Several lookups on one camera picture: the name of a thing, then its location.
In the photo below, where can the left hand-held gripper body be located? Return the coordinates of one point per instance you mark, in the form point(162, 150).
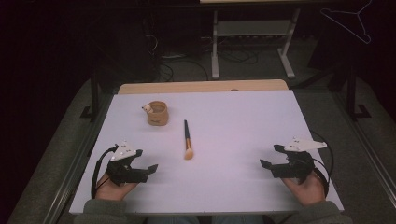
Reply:
point(124, 174)

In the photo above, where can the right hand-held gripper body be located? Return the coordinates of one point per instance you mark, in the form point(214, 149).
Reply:
point(297, 166)

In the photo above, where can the brown cup with bear figure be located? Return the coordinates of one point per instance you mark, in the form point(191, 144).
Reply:
point(158, 116)

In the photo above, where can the person's left hand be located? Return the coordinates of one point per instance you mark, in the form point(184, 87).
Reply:
point(112, 191)

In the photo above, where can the person's right hand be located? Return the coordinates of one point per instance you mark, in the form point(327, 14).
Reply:
point(308, 191)

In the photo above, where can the white table cover board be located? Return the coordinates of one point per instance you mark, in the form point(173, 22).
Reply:
point(236, 124)

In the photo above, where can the black metal stand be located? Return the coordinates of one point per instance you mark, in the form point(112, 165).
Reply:
point(352, 93)
point(94, 93)

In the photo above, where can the wooden table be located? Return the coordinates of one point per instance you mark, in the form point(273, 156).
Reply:
point(202, 86)

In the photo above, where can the white power strip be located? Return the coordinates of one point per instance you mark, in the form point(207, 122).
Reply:
point(173, 56)

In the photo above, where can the white clothes hanger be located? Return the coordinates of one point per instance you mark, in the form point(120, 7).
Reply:
point(361, 32)

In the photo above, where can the metal floor rail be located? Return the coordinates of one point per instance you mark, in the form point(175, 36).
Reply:
point(367, 149)
point(71, 174)

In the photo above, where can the white metal desk frame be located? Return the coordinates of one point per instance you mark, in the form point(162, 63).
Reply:
point(253, 28)

